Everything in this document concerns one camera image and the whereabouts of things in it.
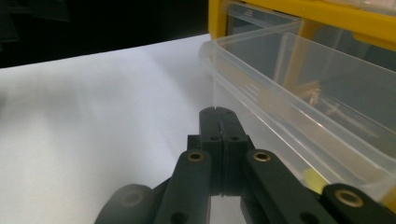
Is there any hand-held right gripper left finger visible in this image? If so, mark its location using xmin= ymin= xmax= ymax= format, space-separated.
xmin=187 ymin=106 xmax=224 ymax=197

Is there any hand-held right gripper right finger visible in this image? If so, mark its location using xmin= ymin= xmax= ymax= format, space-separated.
xmin=216 ymin=106 xmax=255 ymax=197

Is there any single clear pull-out drawer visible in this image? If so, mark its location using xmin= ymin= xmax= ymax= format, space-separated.
xmin=199 ymin=21 xmax=396 ymax=203

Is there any yellow wire nut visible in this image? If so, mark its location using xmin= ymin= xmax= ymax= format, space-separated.
xmin=303 ymin=169 xmax=329 ymax=194

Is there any yellow and black storage organizer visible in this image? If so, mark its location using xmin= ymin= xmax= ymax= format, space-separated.
xmin=207 ymin=0 xmax=396 ymax=216

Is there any set of clear organizer drawers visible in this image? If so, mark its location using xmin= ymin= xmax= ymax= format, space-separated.
xmin=222 ymin=0 xmax=303 ymax=35

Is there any white table cover sheet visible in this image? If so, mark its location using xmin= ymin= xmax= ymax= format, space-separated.
xmin=0 ymin=33 xmax=312 ymax=224

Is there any black curtain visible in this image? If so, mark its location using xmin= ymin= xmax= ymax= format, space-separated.
xmin=0 ymin=0 xmax=210 ymax=69

